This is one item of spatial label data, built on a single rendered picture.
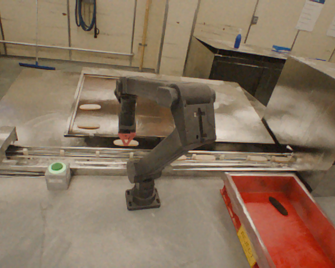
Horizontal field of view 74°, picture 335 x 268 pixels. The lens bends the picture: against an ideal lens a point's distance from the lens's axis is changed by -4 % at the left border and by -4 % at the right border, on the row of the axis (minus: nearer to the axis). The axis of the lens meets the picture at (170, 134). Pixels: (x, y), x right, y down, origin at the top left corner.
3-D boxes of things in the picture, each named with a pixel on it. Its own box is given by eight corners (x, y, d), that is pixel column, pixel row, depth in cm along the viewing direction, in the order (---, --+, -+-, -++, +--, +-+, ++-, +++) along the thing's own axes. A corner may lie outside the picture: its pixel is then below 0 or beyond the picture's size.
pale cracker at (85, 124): (76, 128, 102) (76, 125, 101) (77, 122, 105) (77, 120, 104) (99, 129, 104) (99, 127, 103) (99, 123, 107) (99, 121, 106)
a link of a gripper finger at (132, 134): (116, 148, 90) (118, 128, 85) (117, 138, 96) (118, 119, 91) (134, 149, 92) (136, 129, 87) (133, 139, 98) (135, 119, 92)
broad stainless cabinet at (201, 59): (194, 128, 297) (215, 48, 242) (178, 94, 382) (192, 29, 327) (315, 135, 341) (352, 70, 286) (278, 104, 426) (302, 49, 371)
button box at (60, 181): (46, 197, 82) (42, 175, 76) (51, 181, 88) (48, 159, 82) (70, 197, 84) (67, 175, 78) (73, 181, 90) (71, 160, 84)
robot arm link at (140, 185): (138, 194, 78) (152, 190, 80) (140, 172, 72) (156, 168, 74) (129, 176, 84) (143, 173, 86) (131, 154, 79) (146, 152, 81)
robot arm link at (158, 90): (171, 114, 45) (215, 110, 50) (172, 85, 44) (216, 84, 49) (113, 92, 81) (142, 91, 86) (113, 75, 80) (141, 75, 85)
